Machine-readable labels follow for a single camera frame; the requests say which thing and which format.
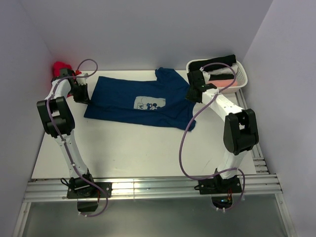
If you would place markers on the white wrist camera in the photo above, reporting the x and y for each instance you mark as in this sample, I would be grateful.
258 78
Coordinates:
205 74
82 75

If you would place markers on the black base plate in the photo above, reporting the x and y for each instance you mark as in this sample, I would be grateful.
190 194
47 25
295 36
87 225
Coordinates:
217 185
103 188

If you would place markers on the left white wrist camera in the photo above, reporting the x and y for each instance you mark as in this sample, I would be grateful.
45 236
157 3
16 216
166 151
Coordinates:
82 75

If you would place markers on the top black rolled shirt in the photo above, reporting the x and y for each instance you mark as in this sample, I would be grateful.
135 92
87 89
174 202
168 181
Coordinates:
212 64

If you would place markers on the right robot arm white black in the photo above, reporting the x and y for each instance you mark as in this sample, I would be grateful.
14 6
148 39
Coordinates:
240 132

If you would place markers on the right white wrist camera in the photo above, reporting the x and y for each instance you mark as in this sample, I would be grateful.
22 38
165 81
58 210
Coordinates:
205 74

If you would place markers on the red t-shirt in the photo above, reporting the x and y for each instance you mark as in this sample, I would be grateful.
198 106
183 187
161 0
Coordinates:
60 66

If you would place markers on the blue Mickey Mouse t-shirt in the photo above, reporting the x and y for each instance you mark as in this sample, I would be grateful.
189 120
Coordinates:
159 102

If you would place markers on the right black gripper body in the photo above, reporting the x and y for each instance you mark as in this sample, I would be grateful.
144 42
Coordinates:
189 96

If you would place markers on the aluminium rail frame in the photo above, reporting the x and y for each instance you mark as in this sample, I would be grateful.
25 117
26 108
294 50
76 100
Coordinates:
150 194

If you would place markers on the white plastic basket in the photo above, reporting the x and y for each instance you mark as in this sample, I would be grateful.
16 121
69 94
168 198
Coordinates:
241 77

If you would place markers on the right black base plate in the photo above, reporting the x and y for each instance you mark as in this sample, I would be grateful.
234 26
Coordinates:
217 185

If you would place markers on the black rolled shirt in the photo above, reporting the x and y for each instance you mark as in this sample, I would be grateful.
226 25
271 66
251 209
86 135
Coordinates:
212 64
221 77

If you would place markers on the white rolled shirt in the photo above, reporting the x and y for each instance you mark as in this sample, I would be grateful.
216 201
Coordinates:
224 70

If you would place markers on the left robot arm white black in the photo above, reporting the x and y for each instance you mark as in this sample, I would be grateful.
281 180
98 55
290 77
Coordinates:
59 123

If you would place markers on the pink rolled shirt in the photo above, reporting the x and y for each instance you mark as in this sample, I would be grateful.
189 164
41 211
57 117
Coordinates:
223 83

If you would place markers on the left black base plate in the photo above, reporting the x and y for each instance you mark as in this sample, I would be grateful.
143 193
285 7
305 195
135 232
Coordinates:
103 188

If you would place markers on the lower black rolled shirt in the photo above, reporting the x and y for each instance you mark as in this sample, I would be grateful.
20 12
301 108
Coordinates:
221 77

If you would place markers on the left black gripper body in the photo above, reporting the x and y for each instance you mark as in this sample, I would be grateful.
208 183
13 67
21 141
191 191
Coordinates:
79 93

